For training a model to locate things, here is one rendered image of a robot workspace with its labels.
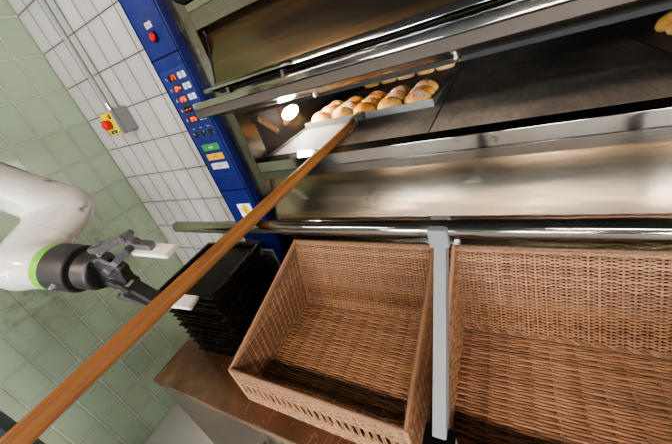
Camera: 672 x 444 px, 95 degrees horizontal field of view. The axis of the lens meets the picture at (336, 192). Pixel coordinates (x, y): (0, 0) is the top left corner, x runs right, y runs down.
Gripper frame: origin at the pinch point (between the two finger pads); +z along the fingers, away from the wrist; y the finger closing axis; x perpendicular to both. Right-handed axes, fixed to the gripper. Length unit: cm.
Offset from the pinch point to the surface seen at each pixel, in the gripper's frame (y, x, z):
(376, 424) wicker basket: 37, 4, 38
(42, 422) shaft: -1.4, 24.3, -2.0
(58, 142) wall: 4, -70, -105
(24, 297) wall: 52, -26, -103
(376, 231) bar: -7.4, -8.5, 36.0
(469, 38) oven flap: -36, -28, 50
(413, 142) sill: -9, -45, 44
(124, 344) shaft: -1.7, 14.1, 0.9
